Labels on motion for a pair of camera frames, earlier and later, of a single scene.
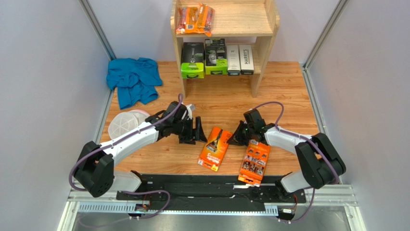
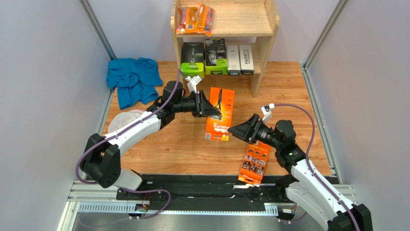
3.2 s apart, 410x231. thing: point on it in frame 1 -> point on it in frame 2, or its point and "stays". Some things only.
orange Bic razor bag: [206, 16] stays
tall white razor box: [233, 61] stays
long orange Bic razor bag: [185, 19] stays
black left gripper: [197, 134] -> [203, 107]
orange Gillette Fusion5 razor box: [214, 148] -> [217, 127]
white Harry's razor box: [246, 59] stays
